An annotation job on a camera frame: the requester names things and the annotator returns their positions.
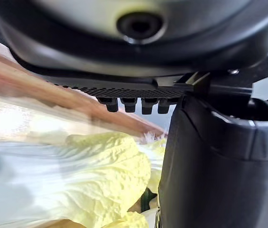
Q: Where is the bunch of green onions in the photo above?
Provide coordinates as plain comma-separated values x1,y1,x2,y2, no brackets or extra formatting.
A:
140,187,158,212

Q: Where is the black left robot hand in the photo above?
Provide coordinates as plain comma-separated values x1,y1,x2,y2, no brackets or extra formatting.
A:
0,0,268,228

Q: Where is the large yellow napa cabbage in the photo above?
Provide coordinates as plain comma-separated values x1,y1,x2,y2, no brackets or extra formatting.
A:
0,132,151,228

